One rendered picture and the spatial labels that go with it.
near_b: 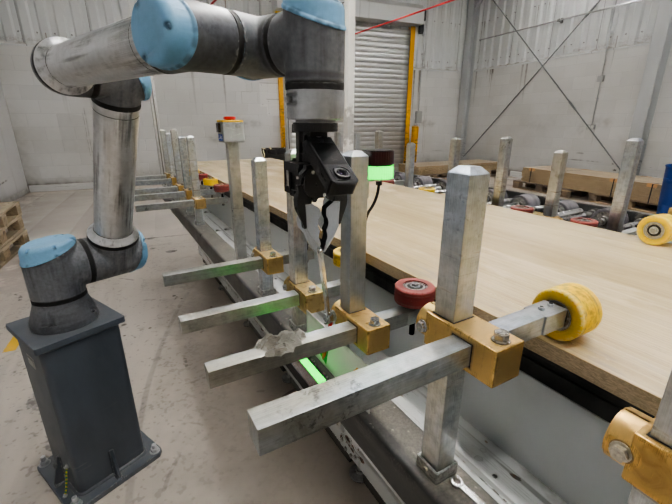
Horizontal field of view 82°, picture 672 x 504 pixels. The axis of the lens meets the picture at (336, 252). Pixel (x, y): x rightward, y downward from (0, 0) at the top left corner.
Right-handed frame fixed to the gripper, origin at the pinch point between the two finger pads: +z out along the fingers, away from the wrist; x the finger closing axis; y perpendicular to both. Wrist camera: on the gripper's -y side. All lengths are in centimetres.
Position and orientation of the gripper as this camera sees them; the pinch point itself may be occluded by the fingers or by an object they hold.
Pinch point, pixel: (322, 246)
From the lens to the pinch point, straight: 65.4
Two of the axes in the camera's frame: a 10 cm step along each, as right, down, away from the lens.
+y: -5.1, -2.9, 8.1
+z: -0.1, 9.4, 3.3
